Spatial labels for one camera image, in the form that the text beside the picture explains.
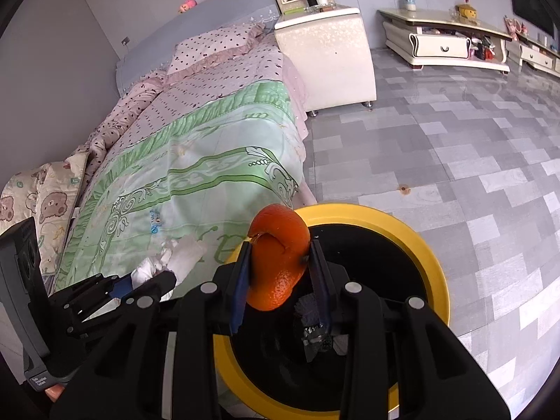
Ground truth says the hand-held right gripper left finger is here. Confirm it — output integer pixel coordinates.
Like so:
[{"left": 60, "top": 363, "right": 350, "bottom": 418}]
[{"left": 49, "top": 240, "right": 254, "bottom": 420}]

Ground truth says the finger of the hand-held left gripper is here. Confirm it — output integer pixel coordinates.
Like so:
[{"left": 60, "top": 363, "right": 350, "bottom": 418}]
[
  {"left": 47, "top": 272, "right": 132, "bottom": 316},
  {"left": 65, "top": 270, "right": 177, "bottom": 337}
]

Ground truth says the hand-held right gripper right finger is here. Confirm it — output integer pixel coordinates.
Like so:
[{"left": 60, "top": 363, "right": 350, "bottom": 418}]
[{"left": 308, "top": 240, "right": 512, "bottom": 420}]

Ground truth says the lavender foam net bundle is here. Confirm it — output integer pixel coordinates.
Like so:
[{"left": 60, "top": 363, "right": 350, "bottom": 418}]
[{"left": 294, "top": 293, "right": 327, "bottom": 331}]

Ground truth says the small white tissue bundle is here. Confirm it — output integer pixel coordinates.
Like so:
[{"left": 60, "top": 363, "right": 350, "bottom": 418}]
[{"left": 130, "top": 234, "right": 208, "bottom": 300}]

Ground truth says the orange peel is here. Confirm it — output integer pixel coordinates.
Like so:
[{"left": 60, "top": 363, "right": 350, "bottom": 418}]
[{"left": 246, "top": 204, "right": 311, "bottom": 311}]

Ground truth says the yellow rimmed black trash bin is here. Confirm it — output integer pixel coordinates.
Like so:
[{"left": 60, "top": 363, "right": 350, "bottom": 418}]
[{"left": 212, "top": 203, "right": 450, "bottom": 414}]

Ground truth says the bear print quilt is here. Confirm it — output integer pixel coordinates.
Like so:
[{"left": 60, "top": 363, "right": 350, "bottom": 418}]
[{"left": 0, "top": 160, "right": 88, "bottom": 276}]

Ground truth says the green floral bed sheet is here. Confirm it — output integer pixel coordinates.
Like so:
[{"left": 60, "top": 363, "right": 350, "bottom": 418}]
[{"left": 55, "top": 79, "right": 316, "bottom": 292}]

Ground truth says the pink dotted bed sheet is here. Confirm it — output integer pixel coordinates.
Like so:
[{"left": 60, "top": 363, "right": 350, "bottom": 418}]
[{"left": 105, "top": 35, "right": 307, "bottom": 171}]

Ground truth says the white nightstand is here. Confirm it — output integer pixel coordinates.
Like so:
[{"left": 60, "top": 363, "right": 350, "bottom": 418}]
[{"left": 275, "top": 4, "right": 378, "bottom": 117}]

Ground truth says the dotted ruffled pillow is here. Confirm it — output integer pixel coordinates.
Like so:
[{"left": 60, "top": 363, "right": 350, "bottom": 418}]
[{"left": 167, "top": 24, "right": 281, "bottom": 86}]

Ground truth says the white tv cabinet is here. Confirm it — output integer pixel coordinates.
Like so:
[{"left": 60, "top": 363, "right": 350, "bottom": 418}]
[{"left": 378, "top": 8, "right": 560, "bottom": 75}]

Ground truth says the grey bed headboard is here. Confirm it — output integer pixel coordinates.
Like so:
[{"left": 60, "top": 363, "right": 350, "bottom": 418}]
[{"left": 116, "top": 0, "right": 281, "bottom": 97}]

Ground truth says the black television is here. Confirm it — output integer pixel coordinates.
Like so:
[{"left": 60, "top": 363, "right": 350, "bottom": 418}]
[{"left": 505, "top": 0, "right": 560, "bottom": 38}]

